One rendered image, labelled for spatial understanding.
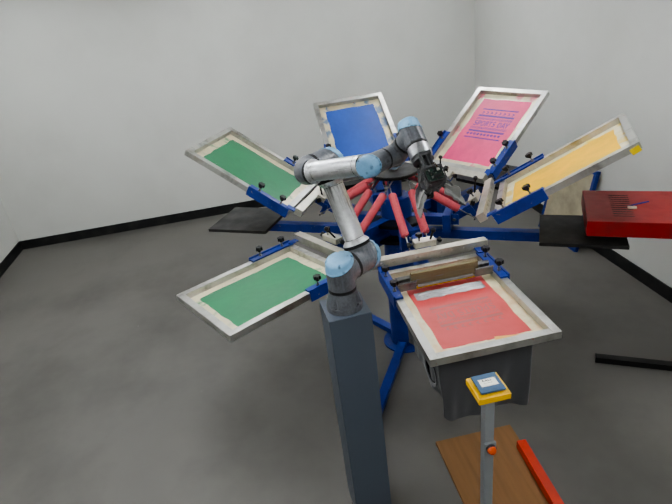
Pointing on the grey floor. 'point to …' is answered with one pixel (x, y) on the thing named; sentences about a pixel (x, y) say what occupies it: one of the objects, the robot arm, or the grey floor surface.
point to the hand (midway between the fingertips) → (443, 213)
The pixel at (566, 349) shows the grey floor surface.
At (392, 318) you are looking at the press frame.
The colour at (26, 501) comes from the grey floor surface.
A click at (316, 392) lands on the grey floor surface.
